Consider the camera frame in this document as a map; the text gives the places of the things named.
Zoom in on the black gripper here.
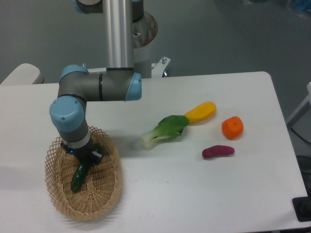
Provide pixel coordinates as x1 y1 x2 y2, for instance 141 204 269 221
60 137 103 166

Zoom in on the green cucumber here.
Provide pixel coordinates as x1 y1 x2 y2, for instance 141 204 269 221
70 143 103 193

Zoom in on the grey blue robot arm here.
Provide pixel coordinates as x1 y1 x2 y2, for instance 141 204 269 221
50 0 144 165

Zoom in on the woven wicker basket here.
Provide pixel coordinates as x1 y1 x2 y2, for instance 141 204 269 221
45 126 122 221

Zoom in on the green bok choy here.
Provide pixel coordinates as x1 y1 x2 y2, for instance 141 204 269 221
140 115 189 149

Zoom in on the white chair back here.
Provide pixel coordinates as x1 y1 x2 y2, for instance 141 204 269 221
0 63 44 86

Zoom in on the purple sweet potato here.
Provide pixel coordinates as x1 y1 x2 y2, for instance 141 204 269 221
202 145 235 159

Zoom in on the orange tangerine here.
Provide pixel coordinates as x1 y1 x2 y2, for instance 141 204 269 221
222 116 244 140

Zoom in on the white furniture at right edge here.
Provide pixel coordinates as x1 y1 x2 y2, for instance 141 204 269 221
286 83 311 128

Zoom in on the black device at table edge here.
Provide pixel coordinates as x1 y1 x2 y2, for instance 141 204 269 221
292 197 311 222

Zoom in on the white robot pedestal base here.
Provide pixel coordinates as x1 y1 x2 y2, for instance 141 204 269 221
82 11 171 83

